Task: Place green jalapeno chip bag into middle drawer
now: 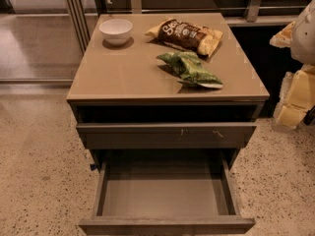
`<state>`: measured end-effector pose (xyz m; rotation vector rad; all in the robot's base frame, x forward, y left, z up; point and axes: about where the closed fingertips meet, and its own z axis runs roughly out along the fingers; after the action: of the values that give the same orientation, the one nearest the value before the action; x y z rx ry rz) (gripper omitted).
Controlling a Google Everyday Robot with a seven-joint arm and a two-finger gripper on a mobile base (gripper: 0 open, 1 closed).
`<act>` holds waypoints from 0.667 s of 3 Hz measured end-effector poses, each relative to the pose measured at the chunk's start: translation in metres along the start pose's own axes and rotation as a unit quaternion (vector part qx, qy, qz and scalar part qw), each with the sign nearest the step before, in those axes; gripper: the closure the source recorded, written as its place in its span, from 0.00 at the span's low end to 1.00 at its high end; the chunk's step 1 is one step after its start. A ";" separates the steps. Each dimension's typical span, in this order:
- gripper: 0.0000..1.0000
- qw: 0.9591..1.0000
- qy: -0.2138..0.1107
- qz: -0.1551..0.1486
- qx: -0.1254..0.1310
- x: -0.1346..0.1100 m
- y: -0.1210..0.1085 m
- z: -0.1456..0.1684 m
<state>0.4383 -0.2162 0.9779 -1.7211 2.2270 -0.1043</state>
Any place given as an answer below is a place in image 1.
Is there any closed upper grey drawer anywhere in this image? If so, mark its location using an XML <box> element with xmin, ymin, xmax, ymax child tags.
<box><xmin>77</xmin><ymin>122</ymin><xmax>256</xmax><ymax>149</ymax></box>

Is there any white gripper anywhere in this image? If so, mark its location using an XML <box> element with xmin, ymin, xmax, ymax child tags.
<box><xmin>270</xmin><ymin>22</ymin><xmax>315</xmax><ymax>128</ymax></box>

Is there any brown and yellow chip bag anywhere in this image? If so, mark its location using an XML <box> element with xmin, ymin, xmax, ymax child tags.
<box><xmin>146</xmin><ymin>18</ymin><xmax>223</xmax><ymax>56</ymax></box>

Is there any green jalapeno chip bag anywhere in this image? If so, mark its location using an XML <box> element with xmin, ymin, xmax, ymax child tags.
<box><xmin>157</xmin><ymin>51</ymin><xmax>223</xmax><ymax>89</ymax></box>

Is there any open grey middle drawer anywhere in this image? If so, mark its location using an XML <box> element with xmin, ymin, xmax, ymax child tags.
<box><xmin>79</xmin><ymin>156</ymin><xmax>255</xmax><ymax>236</ymax></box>

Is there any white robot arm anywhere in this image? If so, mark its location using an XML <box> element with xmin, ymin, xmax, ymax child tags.
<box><xmin>270</xmin><ymin>0</ymin><xmax>315</xmax><ymax>129</ymax></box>

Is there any dark caster wheel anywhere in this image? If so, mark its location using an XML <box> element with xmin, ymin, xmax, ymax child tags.
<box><xmin>303</xmin><ymin>105</ymin><xmax>315</xmax><ymax>126</ymax></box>

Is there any tan drawer cabinet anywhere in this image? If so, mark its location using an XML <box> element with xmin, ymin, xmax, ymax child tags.
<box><xmin>67</xmin><ymin>13</ymin><xmax>269</xmax><ymax>164</ymax></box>

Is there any white ceramic bowl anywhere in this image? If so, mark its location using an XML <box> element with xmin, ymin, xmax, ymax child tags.
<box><xmin>98</xmin><ymin>19</ymin><xmax>133</xmax><ymax>46</ymax></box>

